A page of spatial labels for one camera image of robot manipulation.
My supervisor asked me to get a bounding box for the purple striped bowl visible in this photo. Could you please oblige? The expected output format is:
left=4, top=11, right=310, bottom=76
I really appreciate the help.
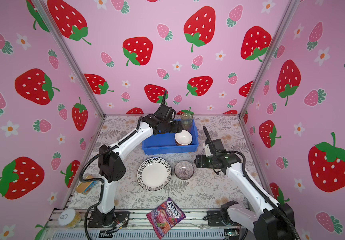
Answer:
left=174, top=161, right=194, bottom=180

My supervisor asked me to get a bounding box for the purple Fox's candy bag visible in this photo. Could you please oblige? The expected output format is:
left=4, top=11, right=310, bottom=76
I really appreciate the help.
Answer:
left=146, top=197, right=186, bottom=240

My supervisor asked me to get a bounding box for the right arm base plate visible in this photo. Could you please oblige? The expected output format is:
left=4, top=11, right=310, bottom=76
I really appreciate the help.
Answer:
left=203, top=210, right=239, bottom=227

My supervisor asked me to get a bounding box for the white plate with patterned rim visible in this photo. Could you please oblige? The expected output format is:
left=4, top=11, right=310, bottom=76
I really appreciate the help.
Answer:
left=137, top=157, right=172, bottom=192

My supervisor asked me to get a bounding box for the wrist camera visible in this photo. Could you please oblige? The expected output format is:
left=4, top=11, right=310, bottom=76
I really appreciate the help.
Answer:
left=203, top=139, right=225, bottom=157
left=154, top=105, right=176, bottom=122

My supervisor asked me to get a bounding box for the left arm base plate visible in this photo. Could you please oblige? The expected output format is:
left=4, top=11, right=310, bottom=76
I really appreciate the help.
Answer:
left=87, top=210, right=130, bottom=228

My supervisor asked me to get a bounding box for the yellow transparent cup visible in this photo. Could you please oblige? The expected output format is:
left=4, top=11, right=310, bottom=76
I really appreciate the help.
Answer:
left=180, top=120, right=192, bottom=131

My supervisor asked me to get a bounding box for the white bowl with orange outside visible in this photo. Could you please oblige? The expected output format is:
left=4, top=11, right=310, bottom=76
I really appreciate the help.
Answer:
left=174, top=130, right=192, bottom=146

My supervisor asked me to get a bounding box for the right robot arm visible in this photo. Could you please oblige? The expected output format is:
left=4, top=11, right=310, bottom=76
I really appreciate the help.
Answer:
left=194, top=151, right=300, bottom=240

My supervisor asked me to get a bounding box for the blue plastic bin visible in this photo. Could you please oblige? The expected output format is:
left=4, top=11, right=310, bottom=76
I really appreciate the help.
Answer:
left=142, top=120, right=199, bottom=155

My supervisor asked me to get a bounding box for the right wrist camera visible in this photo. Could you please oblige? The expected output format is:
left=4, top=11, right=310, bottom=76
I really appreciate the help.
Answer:
left=203, top=139, right=225, bottom=157

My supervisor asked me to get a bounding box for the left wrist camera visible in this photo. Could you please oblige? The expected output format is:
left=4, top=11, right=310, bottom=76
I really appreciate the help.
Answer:
left=154, top=105, right=176, bottom=122

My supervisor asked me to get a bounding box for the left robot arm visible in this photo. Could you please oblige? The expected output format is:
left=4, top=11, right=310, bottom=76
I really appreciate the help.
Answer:
left=79, top=92, right=182, bottom=227

